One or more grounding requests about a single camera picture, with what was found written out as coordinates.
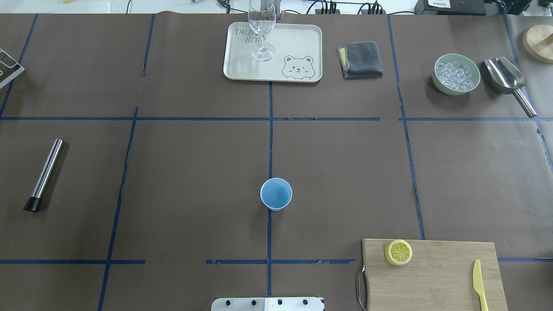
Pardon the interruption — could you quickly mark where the blue paper cup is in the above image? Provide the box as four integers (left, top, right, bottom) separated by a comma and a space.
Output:
260, 178, 293, 211

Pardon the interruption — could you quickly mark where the steel muddler black tip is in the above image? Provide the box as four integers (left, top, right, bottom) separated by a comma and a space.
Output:
23, 139, 64, 213

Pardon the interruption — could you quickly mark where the yellow lemon half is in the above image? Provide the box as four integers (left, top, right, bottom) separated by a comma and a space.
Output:
385, 239, 413, 266

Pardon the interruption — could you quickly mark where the cream bear tray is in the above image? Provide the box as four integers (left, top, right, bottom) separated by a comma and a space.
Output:
223, 22, 323, 83

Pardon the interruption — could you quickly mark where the grey folded cloth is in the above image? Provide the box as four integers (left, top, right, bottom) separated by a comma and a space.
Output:
337, 41, 384, 79

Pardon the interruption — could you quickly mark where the clear wine glass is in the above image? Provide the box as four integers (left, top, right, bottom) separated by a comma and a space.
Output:
248, 0, 277, 61

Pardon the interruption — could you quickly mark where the green bowl of ice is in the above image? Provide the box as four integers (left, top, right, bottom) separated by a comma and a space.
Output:
431, 54, 481, 96

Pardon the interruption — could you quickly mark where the bamboo cutting board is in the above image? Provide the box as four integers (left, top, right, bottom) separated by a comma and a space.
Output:
362, 238, 508, 311

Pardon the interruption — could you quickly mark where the yellow plastic knife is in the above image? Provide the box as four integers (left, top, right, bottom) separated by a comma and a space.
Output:
472, 259, 489, 311

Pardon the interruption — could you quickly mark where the steel ice scoop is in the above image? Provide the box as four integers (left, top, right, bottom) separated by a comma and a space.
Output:
484, 57, 537, 118

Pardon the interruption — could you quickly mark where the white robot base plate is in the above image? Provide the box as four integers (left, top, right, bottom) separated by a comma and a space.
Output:
211, 296, 325, 311

